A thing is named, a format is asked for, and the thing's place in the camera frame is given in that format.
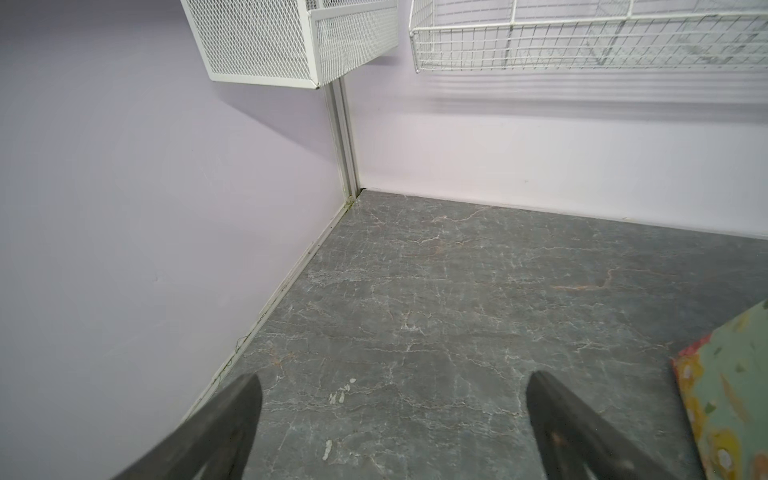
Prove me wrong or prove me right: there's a white and green paper bag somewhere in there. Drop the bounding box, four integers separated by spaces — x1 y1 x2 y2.
672 301 768 480

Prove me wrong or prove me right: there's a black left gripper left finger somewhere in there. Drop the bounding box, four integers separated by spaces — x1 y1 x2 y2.
116 373 263 479

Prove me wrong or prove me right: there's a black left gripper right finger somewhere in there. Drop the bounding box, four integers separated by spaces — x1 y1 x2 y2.
526 370 673 479

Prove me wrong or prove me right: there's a small white mesh basket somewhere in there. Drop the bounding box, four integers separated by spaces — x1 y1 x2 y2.
182 0 398 89

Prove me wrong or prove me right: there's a long white wire shelf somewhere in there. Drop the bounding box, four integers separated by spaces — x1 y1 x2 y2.
408 0 767 72

